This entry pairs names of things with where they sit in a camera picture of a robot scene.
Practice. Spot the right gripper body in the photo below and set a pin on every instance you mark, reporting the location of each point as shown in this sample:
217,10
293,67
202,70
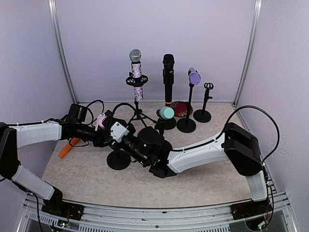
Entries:
110,143

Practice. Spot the pink microphone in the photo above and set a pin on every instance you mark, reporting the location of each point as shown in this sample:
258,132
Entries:
100,122

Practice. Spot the orange microphone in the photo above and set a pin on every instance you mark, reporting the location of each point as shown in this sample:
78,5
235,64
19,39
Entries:
68,147

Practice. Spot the teal microphone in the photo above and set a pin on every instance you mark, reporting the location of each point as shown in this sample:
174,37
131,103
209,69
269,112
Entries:
165,113

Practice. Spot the black desk stand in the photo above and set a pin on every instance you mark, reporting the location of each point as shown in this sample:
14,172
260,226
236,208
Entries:
202,115

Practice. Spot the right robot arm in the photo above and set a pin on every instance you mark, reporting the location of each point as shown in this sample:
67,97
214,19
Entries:
150,149

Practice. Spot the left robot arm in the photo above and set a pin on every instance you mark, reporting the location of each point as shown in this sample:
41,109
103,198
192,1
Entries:
15,136

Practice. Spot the black tripod microphone stand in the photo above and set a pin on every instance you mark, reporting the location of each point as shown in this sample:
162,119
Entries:
137,84

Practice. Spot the black stand under purple microphone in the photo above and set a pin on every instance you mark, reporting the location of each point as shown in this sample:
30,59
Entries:
187,125

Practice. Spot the glitter microphone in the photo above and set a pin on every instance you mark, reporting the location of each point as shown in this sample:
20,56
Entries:
135,57

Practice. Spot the black microphone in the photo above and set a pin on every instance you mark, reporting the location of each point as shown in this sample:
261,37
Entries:
168,77

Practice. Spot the purple microphone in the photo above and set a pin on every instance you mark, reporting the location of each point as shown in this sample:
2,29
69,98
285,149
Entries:
193,76

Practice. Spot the red patterned coaster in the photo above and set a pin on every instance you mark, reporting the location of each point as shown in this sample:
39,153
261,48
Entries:
179,108

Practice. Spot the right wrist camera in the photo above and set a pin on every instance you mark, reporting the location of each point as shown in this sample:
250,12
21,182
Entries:
118,131

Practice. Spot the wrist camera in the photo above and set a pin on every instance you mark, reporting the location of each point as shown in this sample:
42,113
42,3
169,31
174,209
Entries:
118,131
77,114

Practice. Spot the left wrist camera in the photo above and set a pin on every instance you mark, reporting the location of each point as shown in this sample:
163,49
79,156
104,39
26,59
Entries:
77,114

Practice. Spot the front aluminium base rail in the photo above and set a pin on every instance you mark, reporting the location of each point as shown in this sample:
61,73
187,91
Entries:
212,218

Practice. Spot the left aluminium frame post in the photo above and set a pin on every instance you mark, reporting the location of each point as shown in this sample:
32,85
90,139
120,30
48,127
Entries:
61,50

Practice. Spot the aluminium corner frame post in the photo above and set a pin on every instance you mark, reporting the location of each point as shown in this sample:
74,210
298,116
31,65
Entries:
249,52

